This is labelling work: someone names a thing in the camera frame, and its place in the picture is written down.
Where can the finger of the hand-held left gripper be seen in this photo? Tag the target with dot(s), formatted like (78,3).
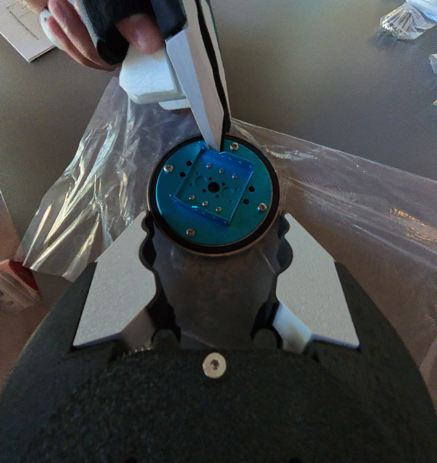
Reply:
(216,54)
(198,90)

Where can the person's left hand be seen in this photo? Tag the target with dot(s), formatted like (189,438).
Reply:
(66,32)

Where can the grey desk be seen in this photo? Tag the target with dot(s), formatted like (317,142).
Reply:
(312,72)

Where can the pile of small hardware bags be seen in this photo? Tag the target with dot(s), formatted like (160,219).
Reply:
(414,21)

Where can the clear plastic bag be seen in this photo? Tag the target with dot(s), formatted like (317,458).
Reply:
(348,217)

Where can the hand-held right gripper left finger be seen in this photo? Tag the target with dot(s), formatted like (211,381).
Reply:
(113,300)

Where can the assembly instruction booklet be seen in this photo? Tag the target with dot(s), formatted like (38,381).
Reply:
(19,29)

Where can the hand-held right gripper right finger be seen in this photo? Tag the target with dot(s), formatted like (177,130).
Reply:
(312,296)

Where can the pale box with red patch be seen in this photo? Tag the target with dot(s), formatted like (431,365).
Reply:
(12,285)

